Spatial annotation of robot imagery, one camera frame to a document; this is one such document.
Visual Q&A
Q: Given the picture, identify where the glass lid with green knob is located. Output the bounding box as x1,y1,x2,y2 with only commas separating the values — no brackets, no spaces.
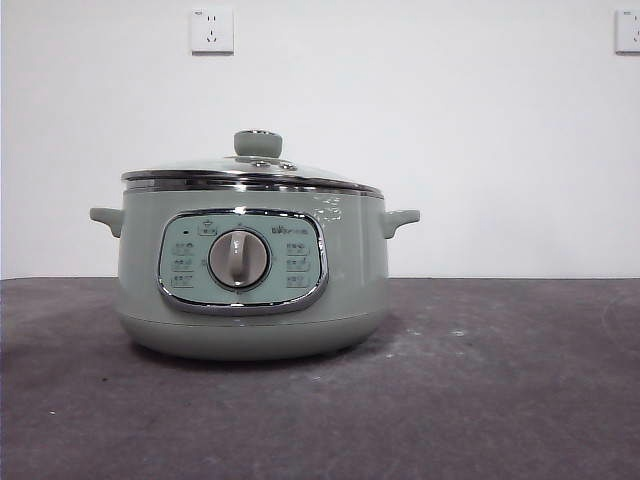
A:
120,129,384,195

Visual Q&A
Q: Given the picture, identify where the green electric cooking pot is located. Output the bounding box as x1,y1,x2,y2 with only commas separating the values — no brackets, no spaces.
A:
89,183,421,363

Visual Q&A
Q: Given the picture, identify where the white wall socket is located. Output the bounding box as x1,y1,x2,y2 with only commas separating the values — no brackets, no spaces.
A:
189,8,235,56
614,8,640,55

